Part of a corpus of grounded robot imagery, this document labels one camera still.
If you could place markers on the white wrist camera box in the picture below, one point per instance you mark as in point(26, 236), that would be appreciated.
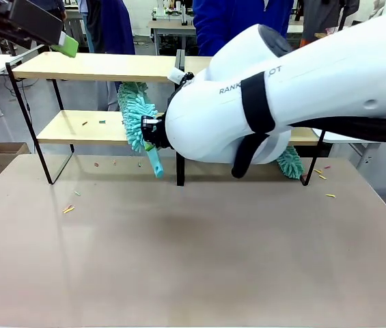
point(176, 75)

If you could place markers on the short wooden shelf board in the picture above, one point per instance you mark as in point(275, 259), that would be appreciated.
point(76, 131)

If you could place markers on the large white table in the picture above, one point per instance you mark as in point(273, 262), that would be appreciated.
point(337, 139)

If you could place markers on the person in blue sweater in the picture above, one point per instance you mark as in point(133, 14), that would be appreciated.
point(227, 24)

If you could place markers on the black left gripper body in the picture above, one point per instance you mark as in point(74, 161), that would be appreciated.
point(25, 18)

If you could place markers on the long wooden shelf board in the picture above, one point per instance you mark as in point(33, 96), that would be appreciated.
point(110, 68)

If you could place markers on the two-tier wooden shelf rack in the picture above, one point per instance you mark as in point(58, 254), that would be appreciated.
point(28, 116)

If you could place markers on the dark blue long coat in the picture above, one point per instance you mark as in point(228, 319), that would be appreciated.
point(119, 30)

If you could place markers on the gray desk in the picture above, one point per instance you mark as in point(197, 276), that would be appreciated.
point(71, 24)

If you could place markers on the gray trousers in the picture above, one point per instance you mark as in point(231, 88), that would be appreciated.
point(108, 97)

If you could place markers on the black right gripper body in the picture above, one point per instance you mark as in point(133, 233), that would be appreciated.
point(162, 133)

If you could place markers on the right gripper green finger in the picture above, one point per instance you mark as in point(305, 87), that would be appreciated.
point(151, 140)
point(148, 122)

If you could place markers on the brown cardboard box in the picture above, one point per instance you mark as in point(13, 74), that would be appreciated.
point(6, 155)

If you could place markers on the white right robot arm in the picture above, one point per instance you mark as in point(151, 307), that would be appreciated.
point(281, 102)

